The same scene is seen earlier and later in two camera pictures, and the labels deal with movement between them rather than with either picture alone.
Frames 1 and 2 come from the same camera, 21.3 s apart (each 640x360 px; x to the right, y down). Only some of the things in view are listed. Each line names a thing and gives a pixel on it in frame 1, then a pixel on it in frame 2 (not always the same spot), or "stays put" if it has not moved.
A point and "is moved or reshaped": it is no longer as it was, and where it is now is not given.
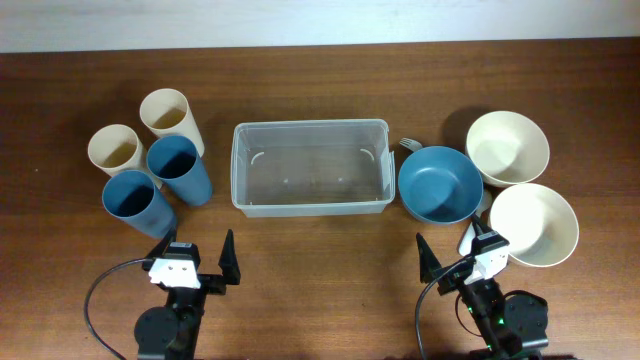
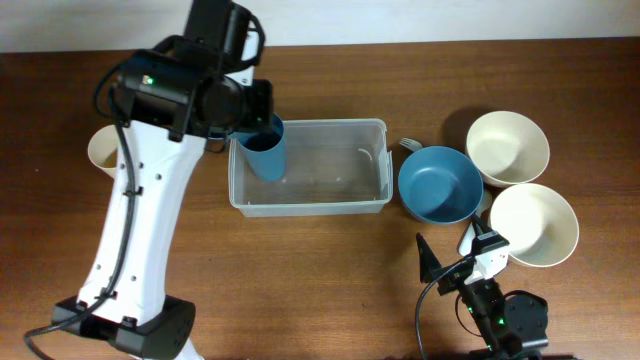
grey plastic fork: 410,144 stays put
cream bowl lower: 538,226 stays put
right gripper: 429,265 stays put
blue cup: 133,196 is moved or reshaped
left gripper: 215,282 → 263,118
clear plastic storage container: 312,168 stays put
